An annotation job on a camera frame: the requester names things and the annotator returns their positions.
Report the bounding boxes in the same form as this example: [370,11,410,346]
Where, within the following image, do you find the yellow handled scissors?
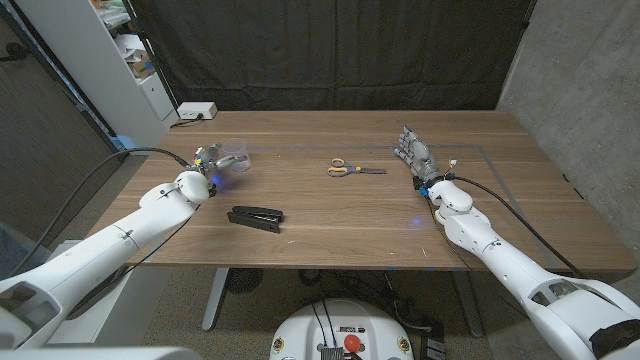
[327,157,388,178]

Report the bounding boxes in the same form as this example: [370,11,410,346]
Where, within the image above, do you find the black backdrop curtain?
[128,0,536,112]

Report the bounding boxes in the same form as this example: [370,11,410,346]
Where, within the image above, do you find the white shelf cabinet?
[14,0,180,156]

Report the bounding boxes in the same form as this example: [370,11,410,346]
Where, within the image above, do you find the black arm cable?
[9,146,194,279]
[444,173,585,279]

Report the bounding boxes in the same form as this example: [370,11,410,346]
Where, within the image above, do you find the round black floor fan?
[224,268,265,295]

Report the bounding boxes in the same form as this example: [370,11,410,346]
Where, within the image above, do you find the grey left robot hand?
[192,143,249,184]

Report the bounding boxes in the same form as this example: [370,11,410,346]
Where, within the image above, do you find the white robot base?
[269,298,415,360]

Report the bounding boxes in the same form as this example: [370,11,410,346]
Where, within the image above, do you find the black power adapter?
[419,333,447,360]

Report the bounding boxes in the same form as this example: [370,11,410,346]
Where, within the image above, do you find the grey table leg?
[201,267,231,332]
[452,270,485,339]

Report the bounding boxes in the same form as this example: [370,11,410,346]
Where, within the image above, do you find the cardboard box with blue tape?
[127,49,156,80]

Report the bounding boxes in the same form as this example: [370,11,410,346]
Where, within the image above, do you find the black door handle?
[0,41,31,64]

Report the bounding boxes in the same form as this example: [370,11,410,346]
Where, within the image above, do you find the person leg in jeans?
[0,219,29,281]

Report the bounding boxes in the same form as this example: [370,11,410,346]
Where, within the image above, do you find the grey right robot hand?
[393,125,444,188]

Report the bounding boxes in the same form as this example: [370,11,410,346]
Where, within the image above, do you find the white power strip box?
[177,101,219,121]

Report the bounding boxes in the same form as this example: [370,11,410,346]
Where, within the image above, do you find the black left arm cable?
[9,146,194,279]

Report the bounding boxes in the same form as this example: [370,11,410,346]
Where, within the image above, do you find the clear plastic measuring cup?
[219,137,252,173]

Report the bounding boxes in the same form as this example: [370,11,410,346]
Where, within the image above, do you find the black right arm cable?
[444,173,585,279]

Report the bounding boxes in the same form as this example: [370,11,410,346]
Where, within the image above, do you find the black stapler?
[227,205,285,234]

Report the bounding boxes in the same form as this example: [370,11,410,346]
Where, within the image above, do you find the white robot torso shell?
[0,346,202,360]

